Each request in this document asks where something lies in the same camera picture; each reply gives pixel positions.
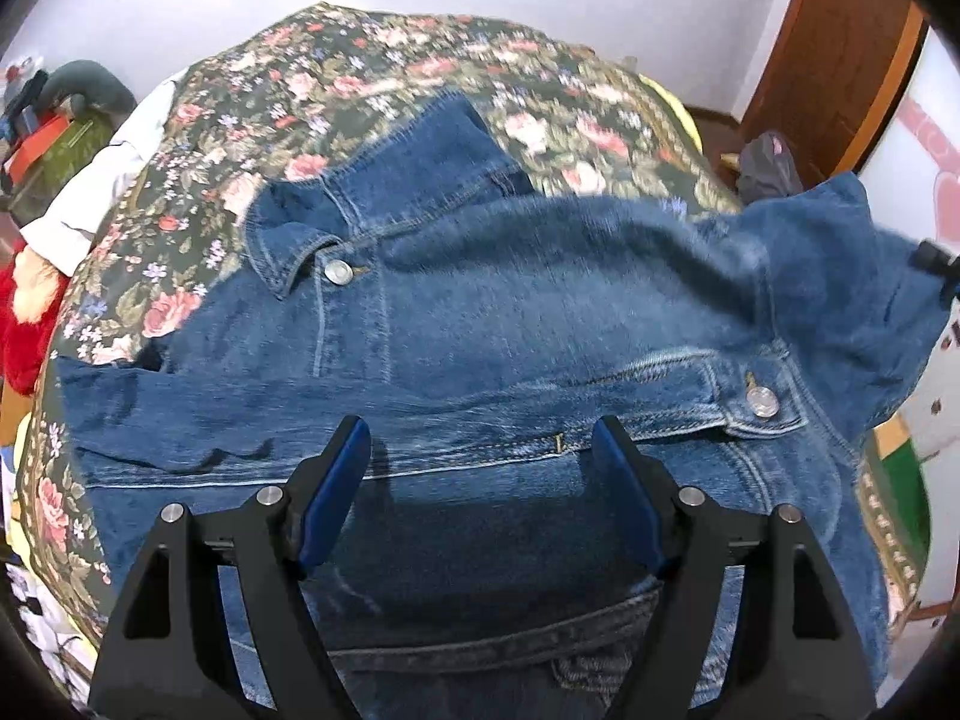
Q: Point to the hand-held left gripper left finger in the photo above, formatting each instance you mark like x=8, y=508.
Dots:
x=341, y=487

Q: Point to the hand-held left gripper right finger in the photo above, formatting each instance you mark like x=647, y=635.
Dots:
x=626, y=487

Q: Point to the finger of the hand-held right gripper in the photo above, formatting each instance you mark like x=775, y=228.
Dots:
x=934, y=255

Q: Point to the blue denim jacket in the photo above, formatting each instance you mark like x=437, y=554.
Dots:
x=487, y=300

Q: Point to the dark bag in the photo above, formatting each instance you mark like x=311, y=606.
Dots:
x=765, y=172

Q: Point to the brown wooden door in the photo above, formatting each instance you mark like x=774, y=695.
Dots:
x=832, y=52

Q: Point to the yellow bed sheet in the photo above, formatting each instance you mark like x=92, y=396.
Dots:
x=675, y=109

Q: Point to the red plush toy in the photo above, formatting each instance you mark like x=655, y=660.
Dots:
x=30, y=337

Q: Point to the white pillow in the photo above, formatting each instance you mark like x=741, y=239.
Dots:
x=97, y=180

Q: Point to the dark floral bedspread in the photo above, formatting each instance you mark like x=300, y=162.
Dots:
x=360, y=67

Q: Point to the red box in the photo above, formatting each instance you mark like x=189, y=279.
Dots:
x=37, y=142

